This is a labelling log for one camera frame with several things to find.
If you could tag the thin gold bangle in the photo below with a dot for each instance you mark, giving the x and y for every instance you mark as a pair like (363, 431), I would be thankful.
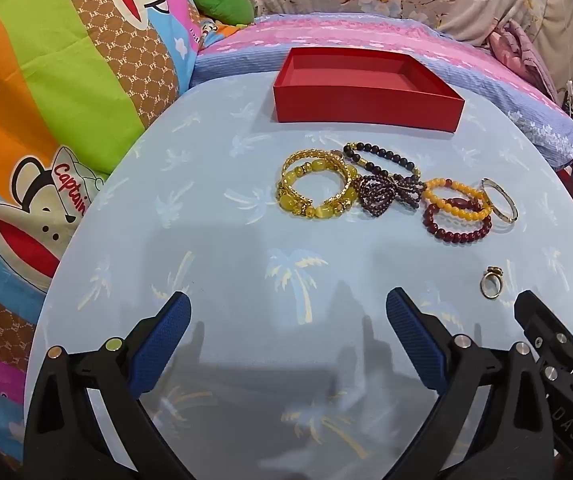
(508, 205)

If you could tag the red cardboard box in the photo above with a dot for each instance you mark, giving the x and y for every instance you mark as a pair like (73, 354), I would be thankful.
(366, 107)

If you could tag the cartoon monkey blanket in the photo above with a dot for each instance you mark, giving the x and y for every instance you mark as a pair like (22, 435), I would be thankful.
(41, 110)

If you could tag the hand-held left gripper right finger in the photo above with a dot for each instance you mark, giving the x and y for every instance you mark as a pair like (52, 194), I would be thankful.
(409, 325)

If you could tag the pink blue striped blanket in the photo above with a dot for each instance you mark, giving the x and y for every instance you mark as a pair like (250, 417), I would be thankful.
(491, 65)

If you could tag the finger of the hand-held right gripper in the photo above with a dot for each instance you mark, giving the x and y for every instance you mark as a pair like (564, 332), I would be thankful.
(541, 325)

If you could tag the purple cloth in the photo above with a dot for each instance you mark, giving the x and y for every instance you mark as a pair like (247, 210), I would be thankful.
(521, 50)

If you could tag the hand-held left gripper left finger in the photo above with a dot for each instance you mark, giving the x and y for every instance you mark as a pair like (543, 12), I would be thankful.
(166, 325)

